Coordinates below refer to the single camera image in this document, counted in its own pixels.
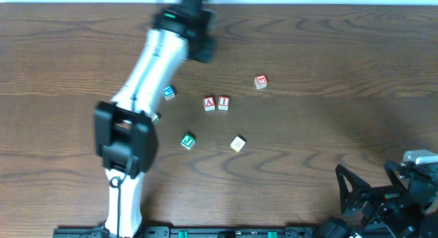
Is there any red letter A block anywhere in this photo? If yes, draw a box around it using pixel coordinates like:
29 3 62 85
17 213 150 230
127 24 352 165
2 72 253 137
203 96 216 111

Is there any red letter I block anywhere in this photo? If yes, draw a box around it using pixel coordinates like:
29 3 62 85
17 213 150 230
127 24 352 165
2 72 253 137
218 96 230 111

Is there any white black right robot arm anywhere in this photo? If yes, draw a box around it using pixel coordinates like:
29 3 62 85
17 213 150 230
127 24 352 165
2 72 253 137
312 161 437 238

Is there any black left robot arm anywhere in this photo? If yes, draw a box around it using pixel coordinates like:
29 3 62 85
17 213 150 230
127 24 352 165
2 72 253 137
94 0 215 237

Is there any blue letter P block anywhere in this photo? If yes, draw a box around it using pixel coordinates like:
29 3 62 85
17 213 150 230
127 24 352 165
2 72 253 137
162 85 175 101

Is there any red letter E block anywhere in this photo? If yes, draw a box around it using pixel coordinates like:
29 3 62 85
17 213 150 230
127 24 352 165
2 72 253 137
254 74 268 89

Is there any green letter R block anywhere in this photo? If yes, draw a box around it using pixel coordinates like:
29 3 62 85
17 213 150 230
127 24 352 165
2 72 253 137
151 113 161 124

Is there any green letter J block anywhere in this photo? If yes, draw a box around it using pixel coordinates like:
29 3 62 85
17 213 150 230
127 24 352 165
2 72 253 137
181 133 196 150

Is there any plain yellow wooden block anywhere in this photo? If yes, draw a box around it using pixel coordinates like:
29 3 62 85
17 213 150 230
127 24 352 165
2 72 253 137
230 136 246 153

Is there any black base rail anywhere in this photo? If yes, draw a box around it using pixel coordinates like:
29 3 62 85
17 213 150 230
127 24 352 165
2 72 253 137
53 226 315 238

